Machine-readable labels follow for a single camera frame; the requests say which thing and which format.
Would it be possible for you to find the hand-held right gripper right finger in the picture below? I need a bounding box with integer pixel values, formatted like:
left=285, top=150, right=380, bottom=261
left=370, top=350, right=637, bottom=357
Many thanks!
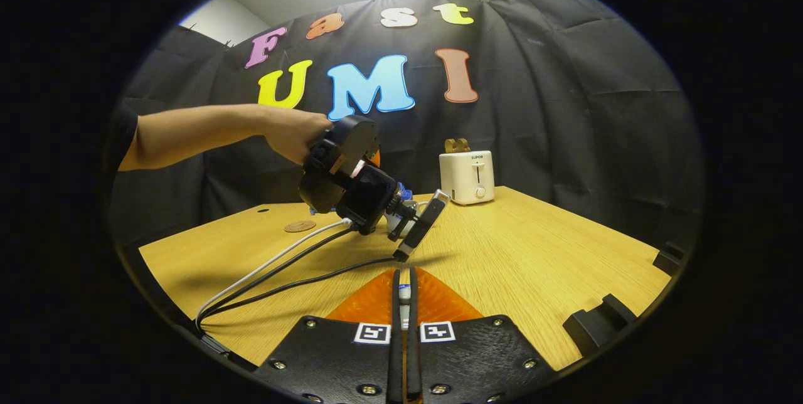
left=407, top=267, right=560, bottom=404

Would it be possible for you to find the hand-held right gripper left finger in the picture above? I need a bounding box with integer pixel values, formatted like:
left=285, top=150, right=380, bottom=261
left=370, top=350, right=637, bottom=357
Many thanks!
left=253, top=267, right=403, bottom=404

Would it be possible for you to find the white teacup blue pattern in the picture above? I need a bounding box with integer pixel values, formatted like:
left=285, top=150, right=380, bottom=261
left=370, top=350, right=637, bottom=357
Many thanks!
left=399, top=199, right=433, bottom=224

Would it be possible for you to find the white toaster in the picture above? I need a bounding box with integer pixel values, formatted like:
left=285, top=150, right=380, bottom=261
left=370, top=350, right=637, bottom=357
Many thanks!
left=439, top=151, right=495, bottom=206

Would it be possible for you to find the black cable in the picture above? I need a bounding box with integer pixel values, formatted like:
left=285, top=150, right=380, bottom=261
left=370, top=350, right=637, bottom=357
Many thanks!
left=206, top=256, right=398, bottom=319
left=199, top=226, right=361, bottom=324

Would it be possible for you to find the white cable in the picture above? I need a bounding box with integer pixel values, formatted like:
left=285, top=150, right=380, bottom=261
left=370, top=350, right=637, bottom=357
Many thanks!
left=196, top=218, right=353, bottom=329

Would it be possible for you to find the black bracket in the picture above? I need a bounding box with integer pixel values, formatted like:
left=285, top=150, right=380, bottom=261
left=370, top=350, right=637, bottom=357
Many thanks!
left=563, top=294, right=637, bottom=354
left=652, top=242, right=686, bottom=276

